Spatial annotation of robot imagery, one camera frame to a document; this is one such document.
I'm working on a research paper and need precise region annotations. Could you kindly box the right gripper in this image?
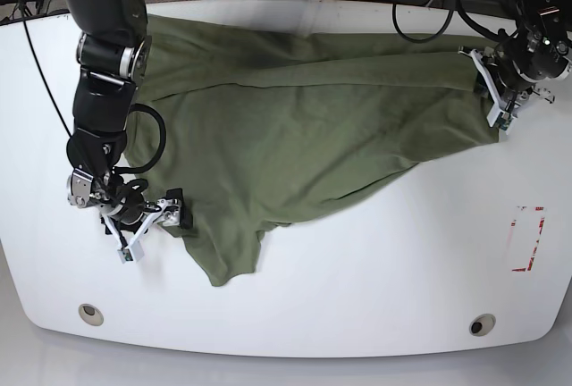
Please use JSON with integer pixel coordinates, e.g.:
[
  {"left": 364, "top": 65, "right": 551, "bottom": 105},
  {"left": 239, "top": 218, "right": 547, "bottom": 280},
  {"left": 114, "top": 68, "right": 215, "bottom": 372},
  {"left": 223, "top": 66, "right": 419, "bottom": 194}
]
[{"left": 102, "top": 188, "right": 193, "bottom": 232}]

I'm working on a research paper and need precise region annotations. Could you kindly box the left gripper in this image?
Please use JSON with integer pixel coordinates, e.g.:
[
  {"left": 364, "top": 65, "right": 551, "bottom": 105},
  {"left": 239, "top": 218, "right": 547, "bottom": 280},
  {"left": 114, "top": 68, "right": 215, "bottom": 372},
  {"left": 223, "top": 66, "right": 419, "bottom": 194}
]
[{"left": 486, "top": 30, "right": 571, "bottom": 83}]

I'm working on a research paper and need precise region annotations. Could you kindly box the green T-shirt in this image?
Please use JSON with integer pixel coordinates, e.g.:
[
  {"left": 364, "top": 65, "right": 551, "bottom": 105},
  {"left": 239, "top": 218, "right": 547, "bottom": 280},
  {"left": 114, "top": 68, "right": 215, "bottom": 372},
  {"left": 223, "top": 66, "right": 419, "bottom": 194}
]
[{"left": 124, "top": 16, "right": 500, "bottom": 287}]

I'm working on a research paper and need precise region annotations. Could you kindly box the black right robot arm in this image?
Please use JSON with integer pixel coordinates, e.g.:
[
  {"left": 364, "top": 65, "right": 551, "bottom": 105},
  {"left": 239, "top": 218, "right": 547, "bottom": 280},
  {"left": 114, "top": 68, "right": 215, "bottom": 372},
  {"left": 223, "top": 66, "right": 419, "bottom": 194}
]
[{"left": 66, "top": 0, "right": 166, "bottom": 228}]

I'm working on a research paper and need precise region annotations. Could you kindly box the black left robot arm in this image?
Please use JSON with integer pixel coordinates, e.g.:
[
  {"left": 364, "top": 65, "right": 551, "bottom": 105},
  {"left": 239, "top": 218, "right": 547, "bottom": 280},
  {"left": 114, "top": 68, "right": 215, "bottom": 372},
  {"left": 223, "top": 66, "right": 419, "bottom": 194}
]
[{"left": 391, "top": 0, "right": 571, "bottom": 105}]

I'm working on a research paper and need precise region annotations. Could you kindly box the left grey table grommet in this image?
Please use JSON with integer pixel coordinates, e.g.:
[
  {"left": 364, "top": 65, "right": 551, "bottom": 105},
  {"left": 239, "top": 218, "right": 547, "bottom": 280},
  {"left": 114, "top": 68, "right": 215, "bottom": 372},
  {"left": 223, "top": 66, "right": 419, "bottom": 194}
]
[{"left": 78, "top": 304, "right": 104, "bottom": 327}]

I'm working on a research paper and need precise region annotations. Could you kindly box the grey table grommet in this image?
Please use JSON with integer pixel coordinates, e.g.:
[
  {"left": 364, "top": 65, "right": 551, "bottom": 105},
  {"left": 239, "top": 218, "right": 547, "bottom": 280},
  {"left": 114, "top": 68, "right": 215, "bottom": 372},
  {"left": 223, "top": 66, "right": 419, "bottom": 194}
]
[
  {"left": 78, "top": 304, "right": 104, "bottom": 327},
  {"left": 469, "top": 314, "right": 496, "bottom": 337}
]

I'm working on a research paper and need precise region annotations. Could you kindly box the red tape rectangle marking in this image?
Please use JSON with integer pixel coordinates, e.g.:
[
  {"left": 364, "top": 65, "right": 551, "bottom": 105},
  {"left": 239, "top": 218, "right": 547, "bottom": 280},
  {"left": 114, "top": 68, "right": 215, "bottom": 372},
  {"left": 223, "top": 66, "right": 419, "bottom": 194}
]
[{"left": 506, "top": 206, "right": 546, "bottom": 273}]

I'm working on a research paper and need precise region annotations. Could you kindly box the right grey table grommet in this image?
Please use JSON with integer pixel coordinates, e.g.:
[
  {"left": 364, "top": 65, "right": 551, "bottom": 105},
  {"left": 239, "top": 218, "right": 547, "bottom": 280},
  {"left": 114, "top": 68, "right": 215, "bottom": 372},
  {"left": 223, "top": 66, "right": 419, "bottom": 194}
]
[{"left": 469, "top": 314, "right": 496, "bottom": 337}]

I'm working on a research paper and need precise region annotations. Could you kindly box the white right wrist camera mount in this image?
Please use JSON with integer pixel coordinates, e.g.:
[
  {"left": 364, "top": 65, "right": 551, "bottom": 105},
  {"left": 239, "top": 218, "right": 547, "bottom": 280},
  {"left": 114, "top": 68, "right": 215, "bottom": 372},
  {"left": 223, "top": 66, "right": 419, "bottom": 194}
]
[{"left": 98, "top": 197, "right": 184, "bottom": 264}]

